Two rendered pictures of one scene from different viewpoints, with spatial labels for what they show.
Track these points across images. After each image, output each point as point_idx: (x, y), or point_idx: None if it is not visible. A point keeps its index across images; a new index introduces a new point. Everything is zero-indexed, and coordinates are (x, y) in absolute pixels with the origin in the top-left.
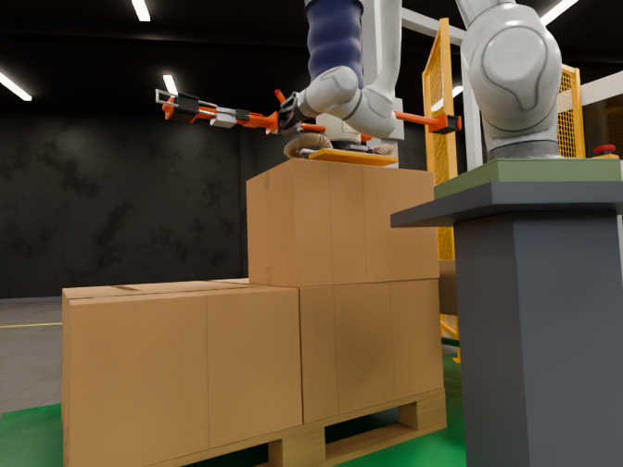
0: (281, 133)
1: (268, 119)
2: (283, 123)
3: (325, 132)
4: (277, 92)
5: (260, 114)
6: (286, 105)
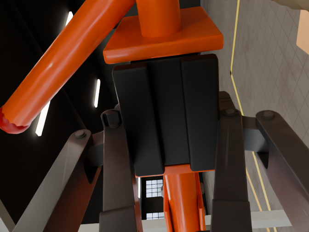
0: (229, 98)
1: (179, 191)
2: (199, 151)
3: None
4: (14, 131)
5: (166, 219)
6: (85, 183)
